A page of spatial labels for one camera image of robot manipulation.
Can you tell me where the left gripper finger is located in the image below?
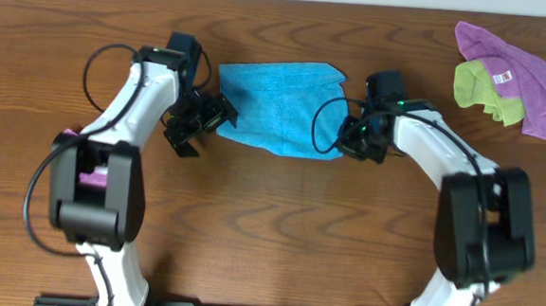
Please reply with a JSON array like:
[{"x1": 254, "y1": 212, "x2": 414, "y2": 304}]
[
  {"x1": 163, "y1": 130, "x2": 200, "y2": 158},
  {"x1": 209, "y1": 94, "x2": 239, "y2": 132}
]

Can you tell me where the blue microfiber cloth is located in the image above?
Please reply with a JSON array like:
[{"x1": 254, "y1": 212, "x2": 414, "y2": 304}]
[{"x1": 216, "y1": 62, "x2": 349, "y2": 160}]

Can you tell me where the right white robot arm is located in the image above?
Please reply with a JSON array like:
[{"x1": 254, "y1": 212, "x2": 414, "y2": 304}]
[{"x1": 335, "y1": 99, "x2": 536, "y2": 306}]

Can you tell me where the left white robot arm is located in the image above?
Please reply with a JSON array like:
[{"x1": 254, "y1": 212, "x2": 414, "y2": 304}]
[{"x1": 49, "y1": 46, "x2": 237, "y2": 306}]

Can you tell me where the folded purple cloth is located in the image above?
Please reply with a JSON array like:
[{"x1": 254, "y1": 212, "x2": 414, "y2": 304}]
[{"x1": 51, "y1": 139, "x2": 107, "y2": 189}]

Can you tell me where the yellow-green cloth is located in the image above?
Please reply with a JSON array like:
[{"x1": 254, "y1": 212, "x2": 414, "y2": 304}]
[{"x1": 453, "y1": 57, "x2": 546, "y2": 140}]

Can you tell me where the purple cloth with label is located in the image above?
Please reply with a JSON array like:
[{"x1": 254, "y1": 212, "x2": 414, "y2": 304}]
[{"x1": 453, "y1": 21, "x2": 546, "y2": 141}]

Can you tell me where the right black cable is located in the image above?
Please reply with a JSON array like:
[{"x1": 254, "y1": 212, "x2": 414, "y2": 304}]
[{"x1": 300, "y1": 95, "x2": 500, "y2": 306}]

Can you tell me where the black cable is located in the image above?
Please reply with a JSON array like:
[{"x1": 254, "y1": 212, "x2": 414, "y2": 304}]
[
  {"x1": 16, "y1": 38, "x2": 214, "y2": 306},
  {"x1": 300, "y1": 95, "x2": 500, "y2": 306}
]

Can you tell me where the left black cable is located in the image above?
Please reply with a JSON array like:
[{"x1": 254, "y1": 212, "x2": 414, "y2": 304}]
[{"x1": 16, "y1": 38, "x2": 214, "y2": 306}]

